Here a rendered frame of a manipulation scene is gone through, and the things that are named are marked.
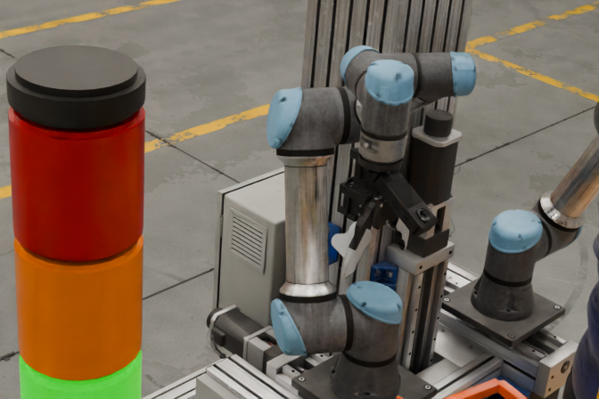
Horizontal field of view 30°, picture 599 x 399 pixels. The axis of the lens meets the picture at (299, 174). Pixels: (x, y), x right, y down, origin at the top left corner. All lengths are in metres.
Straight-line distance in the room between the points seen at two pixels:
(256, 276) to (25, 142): 2.30
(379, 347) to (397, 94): 0.73
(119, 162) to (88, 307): 0.06
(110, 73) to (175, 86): 6.09
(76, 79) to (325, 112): 1.79
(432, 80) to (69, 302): 1.47
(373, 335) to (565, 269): 2.86
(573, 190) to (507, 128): 3.74
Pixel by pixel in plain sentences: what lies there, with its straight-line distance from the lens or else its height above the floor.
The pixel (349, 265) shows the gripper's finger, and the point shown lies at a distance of 1.83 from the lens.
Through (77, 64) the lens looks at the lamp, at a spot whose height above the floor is 2.34.
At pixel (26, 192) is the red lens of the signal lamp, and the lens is 0.42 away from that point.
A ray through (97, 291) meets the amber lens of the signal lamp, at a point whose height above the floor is 2.26.
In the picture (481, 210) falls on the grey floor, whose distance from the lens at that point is 5.43.
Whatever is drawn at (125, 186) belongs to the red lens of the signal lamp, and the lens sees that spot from 0.42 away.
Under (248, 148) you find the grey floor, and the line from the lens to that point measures 5.79.
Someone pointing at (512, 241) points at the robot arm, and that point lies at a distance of 2.62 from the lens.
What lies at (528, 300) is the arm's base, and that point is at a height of 1.08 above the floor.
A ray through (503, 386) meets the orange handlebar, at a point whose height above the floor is 1.20.
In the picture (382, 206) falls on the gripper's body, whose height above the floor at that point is 1.65.
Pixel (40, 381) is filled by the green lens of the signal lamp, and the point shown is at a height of 2.21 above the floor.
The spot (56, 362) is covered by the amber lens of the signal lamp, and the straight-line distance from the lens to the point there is 0.45.
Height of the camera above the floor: 2.49
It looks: 27 degrees down
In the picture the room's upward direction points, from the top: 5 degrees clockwise
